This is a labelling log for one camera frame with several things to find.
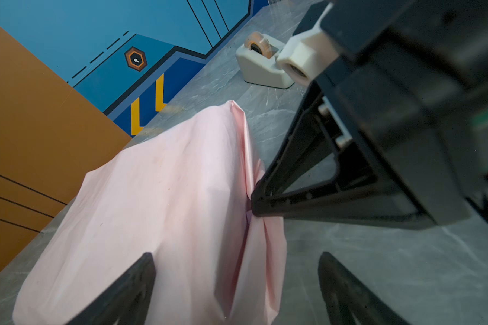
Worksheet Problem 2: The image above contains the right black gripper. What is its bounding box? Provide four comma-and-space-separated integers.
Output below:
321, 1, 488, 225

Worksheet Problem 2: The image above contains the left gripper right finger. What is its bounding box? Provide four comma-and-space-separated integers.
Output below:
318, 252, 409, 325

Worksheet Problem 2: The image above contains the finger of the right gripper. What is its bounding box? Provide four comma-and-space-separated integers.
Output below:
252, 82, 435, 230

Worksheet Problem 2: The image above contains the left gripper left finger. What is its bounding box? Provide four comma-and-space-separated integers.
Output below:
69, 253, 157, 325

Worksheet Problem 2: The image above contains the purple wrapping paper sheet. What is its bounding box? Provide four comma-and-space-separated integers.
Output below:
12, 101, 287, 324

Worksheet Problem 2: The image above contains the white tape dispenser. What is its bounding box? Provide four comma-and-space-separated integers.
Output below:
236, 32, 294, 89

